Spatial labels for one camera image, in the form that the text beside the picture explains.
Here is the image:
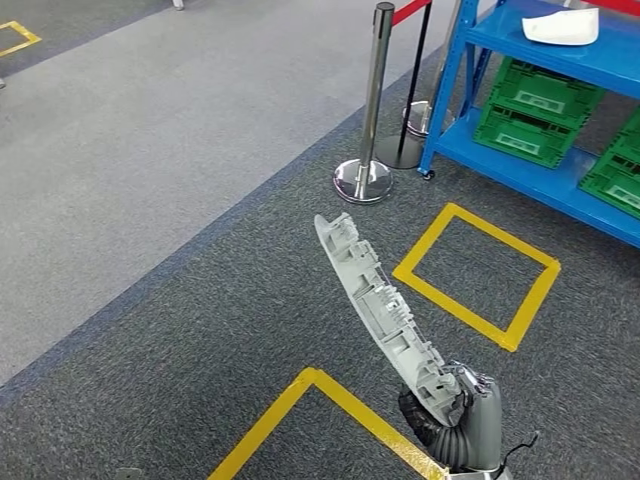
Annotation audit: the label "white mirror cover part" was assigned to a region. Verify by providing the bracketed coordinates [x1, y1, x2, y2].
[521, 6, 600, 48]

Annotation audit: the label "yellow floor tape square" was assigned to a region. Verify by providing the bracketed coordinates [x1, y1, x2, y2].
[392, 202, 562, 354]
[207, 367, 451, 480]

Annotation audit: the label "chrome stanchion post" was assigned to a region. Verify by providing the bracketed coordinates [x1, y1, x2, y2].
[402, 0, 463, 138]
[333, 1, 395, 205]

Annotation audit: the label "blue metal shelf rack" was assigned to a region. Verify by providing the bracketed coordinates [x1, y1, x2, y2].
[417, 0, 640, 250]

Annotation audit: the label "green plastic crate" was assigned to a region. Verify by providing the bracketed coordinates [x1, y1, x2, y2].
[578, 105, 640, 221]
[472, 56, 606, 170]

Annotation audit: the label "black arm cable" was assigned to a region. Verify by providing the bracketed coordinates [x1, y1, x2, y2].
[500, 430, 541, 473]

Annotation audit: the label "grey plastic wheel hubcap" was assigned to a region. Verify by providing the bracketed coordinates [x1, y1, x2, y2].
[313, 211, 463, 429]

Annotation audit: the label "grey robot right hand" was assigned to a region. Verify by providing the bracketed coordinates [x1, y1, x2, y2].
[398, 360, 503, 475]

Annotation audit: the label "red barrier belt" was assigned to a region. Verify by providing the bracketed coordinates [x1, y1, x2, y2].
[391, 0, 640, 28]

